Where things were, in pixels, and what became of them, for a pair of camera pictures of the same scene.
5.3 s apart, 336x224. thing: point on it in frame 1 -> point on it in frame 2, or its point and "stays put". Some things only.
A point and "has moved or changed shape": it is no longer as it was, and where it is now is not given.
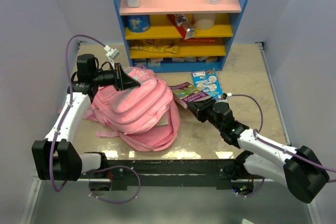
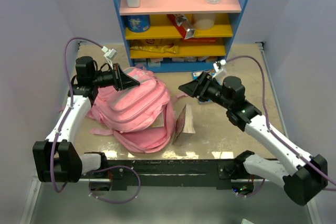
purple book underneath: [185, 92] -> [185, 127]
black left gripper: [122, 81] stays put
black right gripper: [199, 108] -> [198, 88]
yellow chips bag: [157, 45] stays put
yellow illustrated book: [163, 120] has moved or changed shape
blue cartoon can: [138, 23] stays put
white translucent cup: [203, 21] stays put
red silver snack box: [182, 24] stays put
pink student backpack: [145, 116] stays put
